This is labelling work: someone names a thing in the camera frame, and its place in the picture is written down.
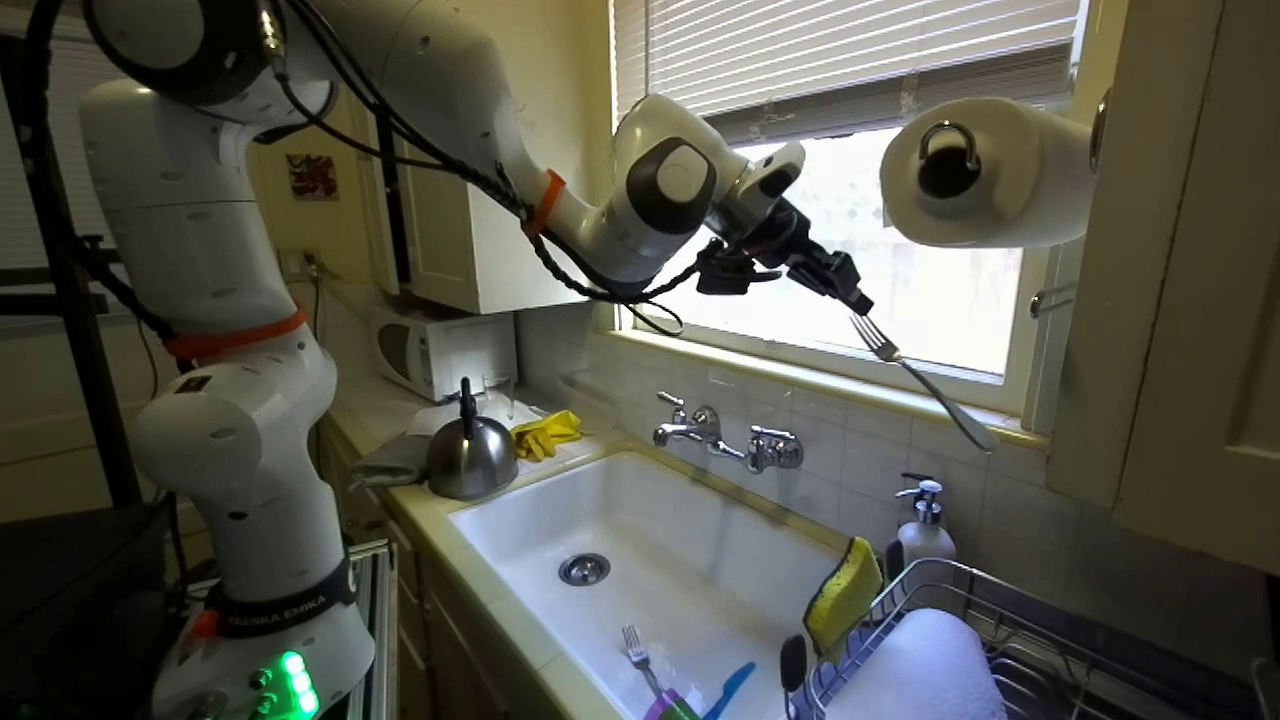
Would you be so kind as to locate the white ceramic sink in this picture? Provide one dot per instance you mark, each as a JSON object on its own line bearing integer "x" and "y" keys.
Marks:
{"x": 720, "y": 561}

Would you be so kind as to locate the window with cream frame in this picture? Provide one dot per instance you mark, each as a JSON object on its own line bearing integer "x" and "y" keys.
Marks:
{"x": 933, "y": 286}

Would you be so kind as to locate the yellow rubber gloves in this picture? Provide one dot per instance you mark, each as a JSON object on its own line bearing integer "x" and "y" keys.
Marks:
{"x": 549, "y": 435}

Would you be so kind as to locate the grey folded cloth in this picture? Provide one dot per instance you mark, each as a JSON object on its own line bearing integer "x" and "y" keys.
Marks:
{"x": 389, "y": 461}

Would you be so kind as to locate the red patterned wall sticker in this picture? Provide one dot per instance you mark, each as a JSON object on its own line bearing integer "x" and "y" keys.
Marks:
{"x": 315, "y": 176}

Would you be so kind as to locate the white soap pump bottle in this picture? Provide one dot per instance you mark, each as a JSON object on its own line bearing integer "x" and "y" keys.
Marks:
{"x": 922, "y": 543}

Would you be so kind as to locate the metal sink drain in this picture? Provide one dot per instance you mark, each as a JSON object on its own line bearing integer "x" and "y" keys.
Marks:
{"x": 584, "y": 569}

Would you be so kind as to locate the silver metal fork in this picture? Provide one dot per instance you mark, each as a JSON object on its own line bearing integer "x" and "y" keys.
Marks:
{"x": 922, "y": 383}
{"x": 642, "y": 656}

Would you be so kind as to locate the white rounded dish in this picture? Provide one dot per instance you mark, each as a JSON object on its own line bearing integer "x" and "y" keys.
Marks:
{"x": 922, "y": 667}

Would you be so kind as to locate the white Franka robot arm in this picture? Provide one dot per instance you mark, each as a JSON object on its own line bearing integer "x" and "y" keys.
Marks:
{"x": 227, "y": 443}

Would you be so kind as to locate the chrome wall faucet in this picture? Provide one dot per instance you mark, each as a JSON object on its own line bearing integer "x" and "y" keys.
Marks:
{"x": 771, "y": 447}

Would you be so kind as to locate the white toaster oven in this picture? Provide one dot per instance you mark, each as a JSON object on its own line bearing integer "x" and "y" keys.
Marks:
{"x": 447, "y": 352}

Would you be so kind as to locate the white window blinds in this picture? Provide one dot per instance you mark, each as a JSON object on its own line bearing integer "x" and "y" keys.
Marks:
{"x": 866, "y": 55}

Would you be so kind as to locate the cream base cabinet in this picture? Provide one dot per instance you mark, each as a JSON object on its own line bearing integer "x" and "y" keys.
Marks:
{"x": 440, "y": 641}

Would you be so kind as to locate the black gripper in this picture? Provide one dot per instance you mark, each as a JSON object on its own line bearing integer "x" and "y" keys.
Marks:
{"x": 794, "y": 240}

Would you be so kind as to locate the white paper towel roll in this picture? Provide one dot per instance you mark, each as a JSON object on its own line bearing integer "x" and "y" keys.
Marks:
{"x": 1025, "y": 172}

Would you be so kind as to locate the cream wall cabinet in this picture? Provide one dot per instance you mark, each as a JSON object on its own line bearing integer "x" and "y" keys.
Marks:
{"x": 1186, "y": 334}

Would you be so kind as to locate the black camera stand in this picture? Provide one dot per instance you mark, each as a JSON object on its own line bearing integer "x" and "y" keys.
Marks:
{"x": 67, "y": 306}

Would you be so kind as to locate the yellow and green sponge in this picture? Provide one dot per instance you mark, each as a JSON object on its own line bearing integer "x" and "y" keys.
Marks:
{"x": 841, "y": 600}

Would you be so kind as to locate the blue plastic utensil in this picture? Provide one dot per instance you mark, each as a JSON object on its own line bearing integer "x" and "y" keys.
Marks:
{"x": 728, "y": 685}

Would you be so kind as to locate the white wall cabinet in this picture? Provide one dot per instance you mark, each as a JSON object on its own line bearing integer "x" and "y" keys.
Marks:
{"x": 466, "y": 255}

